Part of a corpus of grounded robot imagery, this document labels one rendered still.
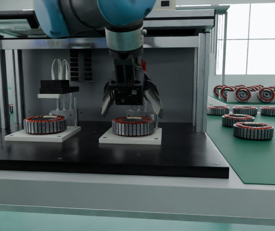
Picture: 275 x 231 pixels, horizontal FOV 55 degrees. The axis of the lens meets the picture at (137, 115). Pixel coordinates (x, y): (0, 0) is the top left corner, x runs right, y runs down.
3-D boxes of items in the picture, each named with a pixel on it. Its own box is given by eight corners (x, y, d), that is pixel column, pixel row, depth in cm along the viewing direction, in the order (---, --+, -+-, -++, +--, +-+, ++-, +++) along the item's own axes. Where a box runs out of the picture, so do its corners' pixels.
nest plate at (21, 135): (62, 142, 65) (62, 137, 65) (4, 140, 67) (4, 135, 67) (81, 130, 80) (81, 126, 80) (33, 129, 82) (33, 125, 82)
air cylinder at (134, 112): (149, 129, 82) (149, 111, 82) (126, 128, 83) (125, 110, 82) (150, 125, 87) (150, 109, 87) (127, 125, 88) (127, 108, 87)
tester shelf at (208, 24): (215, 25, 74) (215, 8, 74) (-14, 30, 81) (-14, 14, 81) (196, 44, 118) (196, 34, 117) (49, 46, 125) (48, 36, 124)
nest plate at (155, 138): (160, 145, 63) (161, 140, 63) (99, 143, 65) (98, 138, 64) (161, 132, 78) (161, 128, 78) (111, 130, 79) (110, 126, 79)
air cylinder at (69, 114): (73, 127, 85) (73, 110, 84) (51, 127, 86) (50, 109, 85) (78, 124, 90) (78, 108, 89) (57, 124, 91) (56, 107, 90)
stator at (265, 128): (277, 141, 74) (278, 129, 74) (234, 139, 77) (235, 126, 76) (268, 133, 85) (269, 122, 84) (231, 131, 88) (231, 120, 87)
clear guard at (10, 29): (65, 38, 54) (64, 7, 53) (-45, 40, 56) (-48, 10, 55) (103, 52, 86) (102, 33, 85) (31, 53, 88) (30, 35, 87)
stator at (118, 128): (153, 137, 65) (153, 122, 64) (108, 136, 66) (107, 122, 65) (154, 129, 76) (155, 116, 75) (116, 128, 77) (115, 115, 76)
